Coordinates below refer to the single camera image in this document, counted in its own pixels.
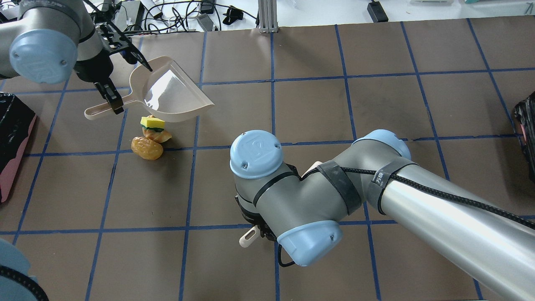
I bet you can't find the beige plastic dustpan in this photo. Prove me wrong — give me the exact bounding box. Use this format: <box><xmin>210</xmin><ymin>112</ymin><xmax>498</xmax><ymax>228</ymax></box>
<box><xmin>84</xmin><ymin>56</ymin><xmax>216</xmax><ymax>123</ymax></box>

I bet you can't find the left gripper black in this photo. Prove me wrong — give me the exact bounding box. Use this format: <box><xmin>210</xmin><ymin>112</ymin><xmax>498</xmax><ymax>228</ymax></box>
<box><xmin>74</xmin><ymin>53</ymin><xmax>124</xmax><ymax>115</ymax></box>

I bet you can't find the tan crumpled paper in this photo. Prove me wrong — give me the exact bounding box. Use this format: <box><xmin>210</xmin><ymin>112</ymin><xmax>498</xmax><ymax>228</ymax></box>
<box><xmin>142</xmin><ymin>125</ymin><xmax>173</xmax><ymax>143</ymax></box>

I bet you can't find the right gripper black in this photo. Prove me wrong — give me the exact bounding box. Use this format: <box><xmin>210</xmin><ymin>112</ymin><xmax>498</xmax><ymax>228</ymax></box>
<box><xmin>235</xmin><ymin>194</ymin><xmax>277</xmax><ymax>242</ymax></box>

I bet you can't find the aluminium frame post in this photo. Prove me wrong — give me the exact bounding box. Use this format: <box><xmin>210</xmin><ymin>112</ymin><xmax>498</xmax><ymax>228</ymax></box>
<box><xmin>257</xmin><ymin>0</ymin><xmax>279</xmax><ymax>33</ymax></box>

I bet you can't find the beige hand brush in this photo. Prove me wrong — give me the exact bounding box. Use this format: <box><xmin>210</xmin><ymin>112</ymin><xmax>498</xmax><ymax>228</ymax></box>
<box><xmin>239</xmin><ymin>225</ymin><xmax>261</xmax><ymax>248</ymax></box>

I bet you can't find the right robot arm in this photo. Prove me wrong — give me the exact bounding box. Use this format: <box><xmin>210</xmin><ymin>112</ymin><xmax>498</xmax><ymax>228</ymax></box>
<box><xmin>229</xmin><ymin>129</ymin><xmax>534</xmax><ymax>301</ymax></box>

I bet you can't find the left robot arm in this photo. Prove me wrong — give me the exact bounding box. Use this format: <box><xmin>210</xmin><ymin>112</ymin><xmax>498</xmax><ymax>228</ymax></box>
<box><xmin>0</xmin><ymin>0</ymin><xmax>124</xmax><ymax>114</ymax></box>

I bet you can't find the brown crumpled wrapper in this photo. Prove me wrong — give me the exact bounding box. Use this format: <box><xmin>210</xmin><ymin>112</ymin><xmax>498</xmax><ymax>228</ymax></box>
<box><xmin>131</xmin><ymin>137</ymin><xmax>163</xmax><ymax>161</ymax></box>

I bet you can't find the yellow green sponge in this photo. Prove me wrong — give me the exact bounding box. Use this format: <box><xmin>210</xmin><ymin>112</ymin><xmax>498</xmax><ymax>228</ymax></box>
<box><xmin>140</xmin><ymin>116</ymin><xmax>166</xmax><ymax>132</ymax></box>

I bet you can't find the black power adapter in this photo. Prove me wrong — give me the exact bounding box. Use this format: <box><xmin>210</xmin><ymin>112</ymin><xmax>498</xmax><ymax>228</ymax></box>
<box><xmin>367</xmin><ymin>0</ymin><xmax>389</xmax><ymax>23</ymax></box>

